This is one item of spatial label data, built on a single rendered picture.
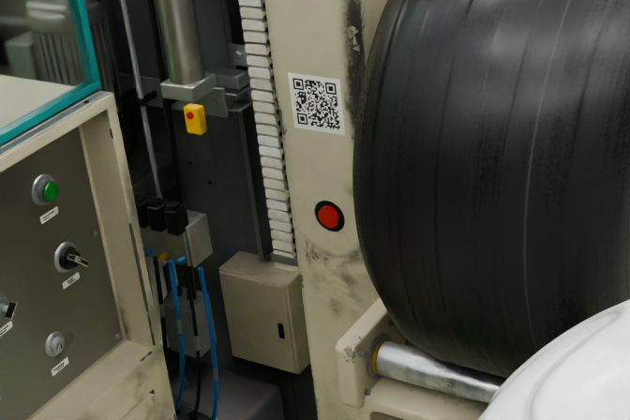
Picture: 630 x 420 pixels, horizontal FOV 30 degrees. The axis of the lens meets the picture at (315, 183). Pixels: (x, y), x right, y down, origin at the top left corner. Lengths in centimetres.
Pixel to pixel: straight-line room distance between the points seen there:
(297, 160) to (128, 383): 37
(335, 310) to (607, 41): 63
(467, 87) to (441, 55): 5
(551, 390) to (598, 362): 2
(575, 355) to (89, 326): 110
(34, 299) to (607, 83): 74
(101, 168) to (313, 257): 31
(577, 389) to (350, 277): 105
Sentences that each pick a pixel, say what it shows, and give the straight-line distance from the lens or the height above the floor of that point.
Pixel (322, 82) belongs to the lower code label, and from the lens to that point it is 144.
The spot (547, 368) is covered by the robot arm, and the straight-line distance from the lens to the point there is 55.
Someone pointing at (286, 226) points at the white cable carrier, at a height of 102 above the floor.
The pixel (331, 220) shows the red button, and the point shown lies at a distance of 152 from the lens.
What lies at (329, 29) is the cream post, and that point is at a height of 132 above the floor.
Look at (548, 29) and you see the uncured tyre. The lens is 115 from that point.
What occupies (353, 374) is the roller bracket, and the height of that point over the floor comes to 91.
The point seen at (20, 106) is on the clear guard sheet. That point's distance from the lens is 138.
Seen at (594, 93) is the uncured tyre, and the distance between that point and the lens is 113.
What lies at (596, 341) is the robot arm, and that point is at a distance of 54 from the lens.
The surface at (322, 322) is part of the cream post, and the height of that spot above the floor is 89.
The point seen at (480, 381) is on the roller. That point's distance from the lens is 145.
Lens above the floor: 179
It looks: 27 degrees down
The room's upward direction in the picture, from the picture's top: 7 degrees counter-clockwise
